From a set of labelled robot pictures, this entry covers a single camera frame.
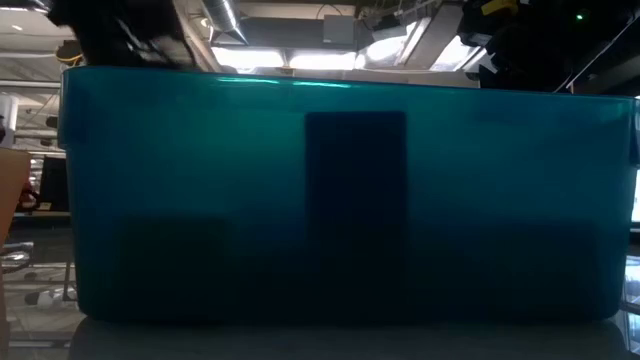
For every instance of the white tower fan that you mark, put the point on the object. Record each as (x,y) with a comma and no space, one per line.
(7,120)

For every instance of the silver round air duct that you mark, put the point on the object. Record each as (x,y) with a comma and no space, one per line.
(225,20)

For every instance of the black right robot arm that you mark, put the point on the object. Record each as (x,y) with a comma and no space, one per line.
(615,60)

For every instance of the orange plastic tray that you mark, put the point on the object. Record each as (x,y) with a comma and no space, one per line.
(12,190)

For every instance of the large silver air duct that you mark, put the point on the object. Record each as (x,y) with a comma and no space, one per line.
(415,45)

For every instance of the ceiling light panel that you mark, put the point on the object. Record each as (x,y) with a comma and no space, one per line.
(280,59)

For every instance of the grey ceiling box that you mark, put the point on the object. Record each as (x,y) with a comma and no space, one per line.
(339,31)

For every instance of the teal plastic tray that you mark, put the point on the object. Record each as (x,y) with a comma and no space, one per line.
(200,175)

